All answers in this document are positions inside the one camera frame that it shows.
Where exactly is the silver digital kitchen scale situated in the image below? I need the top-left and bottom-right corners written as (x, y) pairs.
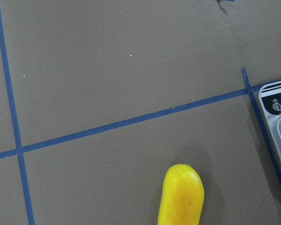
top-left (258, 81), bottom-right (281, 167)

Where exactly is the yellow mango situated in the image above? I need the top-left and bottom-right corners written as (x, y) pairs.
top-left (157, 164), bottom-right (205, 225)

